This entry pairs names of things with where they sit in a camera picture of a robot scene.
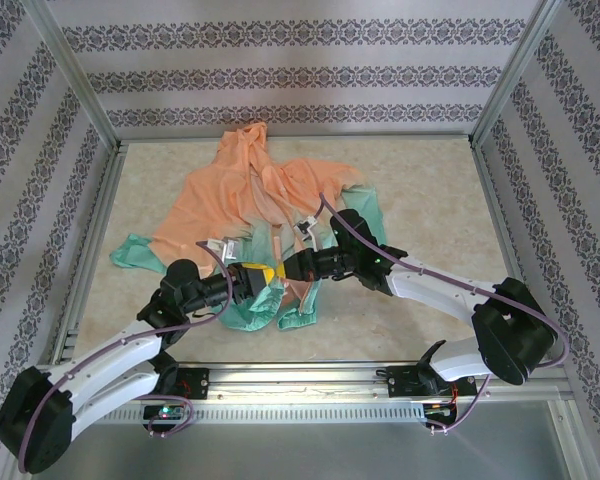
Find orange and teal jacket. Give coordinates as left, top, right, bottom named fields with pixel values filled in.
left=108, top=121, right=386, bottom=335

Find circuit board with green light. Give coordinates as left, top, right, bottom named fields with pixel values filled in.
left=143, top=405, right=186, bottom=420

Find grey metal panel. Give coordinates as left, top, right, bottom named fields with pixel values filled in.
left=54, top=422, right=574, bottom=480

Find long purple left arm cable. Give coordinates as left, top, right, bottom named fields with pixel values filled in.
left=18, top=241, right=234, bottom=475

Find long purple arm cable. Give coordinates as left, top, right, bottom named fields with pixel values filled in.
left=18, top=241, right=234, bottom=475
left=315, top=192, right=570, bottom=435

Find aluminium table side rail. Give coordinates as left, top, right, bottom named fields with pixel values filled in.
left=54, top=144, right=127, bottom=362
left=472, top=139, right=547, bottom=362

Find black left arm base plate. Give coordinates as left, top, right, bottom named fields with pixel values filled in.
left=172, top=367, right=211, bottom=401

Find long purple right arm cable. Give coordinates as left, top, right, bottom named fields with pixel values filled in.
left=315, top=192, right=570, bottom=435

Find wide aluminium mounting rail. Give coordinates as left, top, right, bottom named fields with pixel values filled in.
left=27, top=360, right=572, bottom=402

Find thin aluminium cross rail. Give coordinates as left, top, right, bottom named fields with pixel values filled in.
left=117, top=130, right=476, bottom=144

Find short purple cable loop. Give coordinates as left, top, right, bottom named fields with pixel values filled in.
left=147, top=393, right=194, bottom=439

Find slotted grey cable duct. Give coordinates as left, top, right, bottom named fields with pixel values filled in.
left=99, top=403, right=427, bottom=424

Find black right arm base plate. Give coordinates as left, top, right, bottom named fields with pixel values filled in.
left=387, top=364, right=477, bottom=400

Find aluminium frame post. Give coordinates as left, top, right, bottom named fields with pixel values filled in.
left=27, top=0, right=124, bottom=154
left=470, top=0, right=567, bottom=147

